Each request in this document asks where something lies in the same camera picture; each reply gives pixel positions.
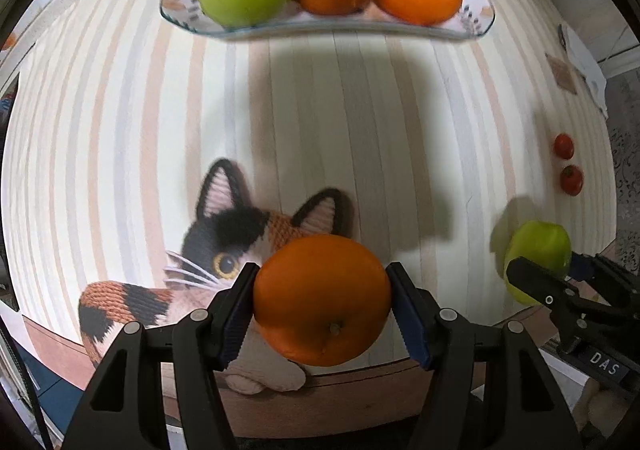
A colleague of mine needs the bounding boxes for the red cherry tomato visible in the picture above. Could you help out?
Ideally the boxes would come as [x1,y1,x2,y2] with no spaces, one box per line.
[553,133,575,160]
[560,164,584,197]

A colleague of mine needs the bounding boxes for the large orange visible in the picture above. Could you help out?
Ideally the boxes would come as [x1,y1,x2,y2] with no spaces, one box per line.
[253,235,392,366]

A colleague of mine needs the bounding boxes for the striped cat table mat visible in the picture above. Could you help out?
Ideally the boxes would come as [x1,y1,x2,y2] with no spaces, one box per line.
[1,0,616,387]

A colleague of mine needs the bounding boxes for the small brown square coaster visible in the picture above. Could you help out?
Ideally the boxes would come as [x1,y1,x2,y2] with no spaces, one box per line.
[546,54,577,95]

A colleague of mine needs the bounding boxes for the white crumpled paper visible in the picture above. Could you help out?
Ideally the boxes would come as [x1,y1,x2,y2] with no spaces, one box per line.
[559,21,608,119]

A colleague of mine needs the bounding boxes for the floral glass oval plate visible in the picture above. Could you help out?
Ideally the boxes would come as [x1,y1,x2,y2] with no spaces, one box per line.
[160,0,496,40]

